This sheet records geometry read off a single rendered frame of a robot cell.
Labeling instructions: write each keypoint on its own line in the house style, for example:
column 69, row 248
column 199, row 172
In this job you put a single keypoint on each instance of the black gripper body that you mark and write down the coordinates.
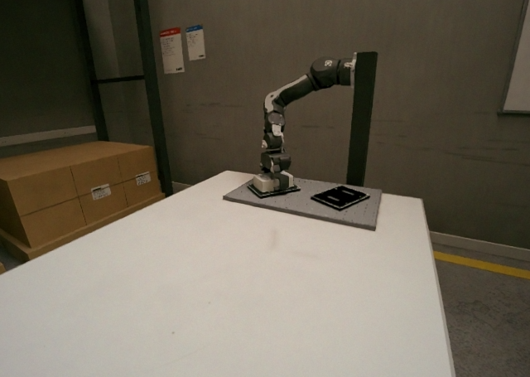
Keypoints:
column 280, row 157

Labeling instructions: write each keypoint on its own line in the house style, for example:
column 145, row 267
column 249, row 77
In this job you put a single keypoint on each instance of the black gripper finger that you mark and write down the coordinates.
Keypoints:
column 264, row 169
column 283, row 179

